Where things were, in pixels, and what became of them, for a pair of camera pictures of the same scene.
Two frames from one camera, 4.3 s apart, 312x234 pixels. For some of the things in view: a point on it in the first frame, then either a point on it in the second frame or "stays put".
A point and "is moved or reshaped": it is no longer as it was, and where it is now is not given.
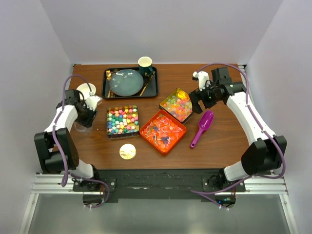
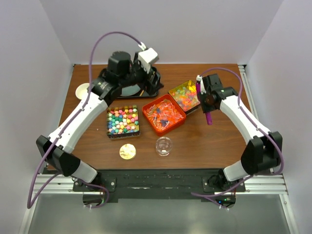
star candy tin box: (122, 122) stays put
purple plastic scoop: (205, 121) is moved or reshaped
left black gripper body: (85, 118) → (139, 75)
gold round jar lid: (127, 151) stays put
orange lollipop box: (163, 131) → (164, 114)
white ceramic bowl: (84, 88) stays put
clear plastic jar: (82, 129) → (164, 145)
